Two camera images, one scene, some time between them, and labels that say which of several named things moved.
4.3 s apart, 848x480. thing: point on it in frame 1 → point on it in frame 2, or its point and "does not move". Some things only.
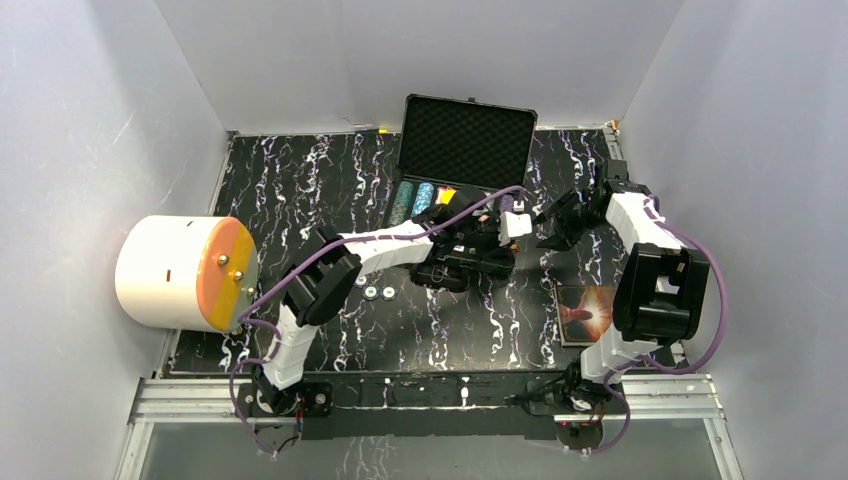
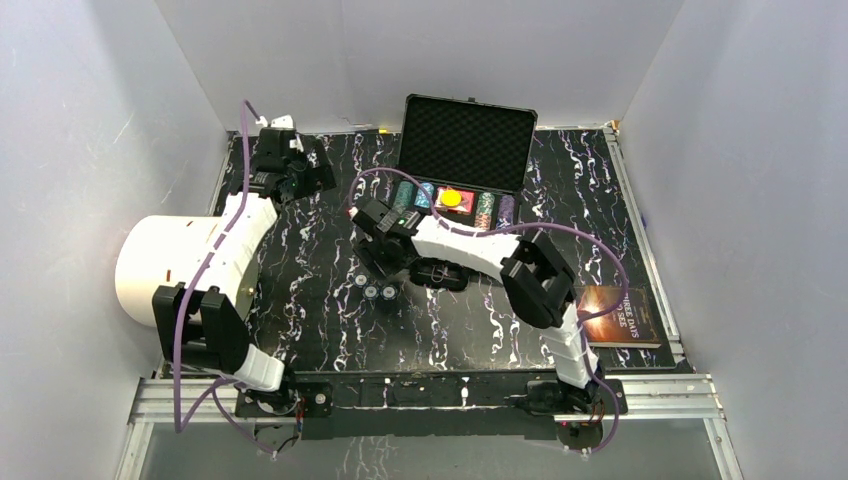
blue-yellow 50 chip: [370, 292] does not move
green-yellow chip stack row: [402, 205] does not move
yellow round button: [446, 195] does not move
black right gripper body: [577, 217] → [371, 250]
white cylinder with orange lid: [187, 273] does not move
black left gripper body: [488, 234] → [308, 174]
